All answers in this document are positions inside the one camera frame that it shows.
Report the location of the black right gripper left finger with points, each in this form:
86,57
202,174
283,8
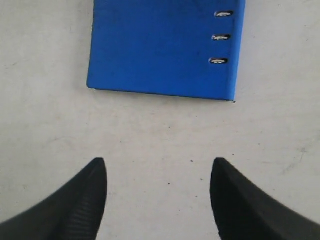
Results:
73,212

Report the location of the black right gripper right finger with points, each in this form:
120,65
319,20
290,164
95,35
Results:
242,211

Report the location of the blue ring binder notebook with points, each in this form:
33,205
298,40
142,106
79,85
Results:
185,48

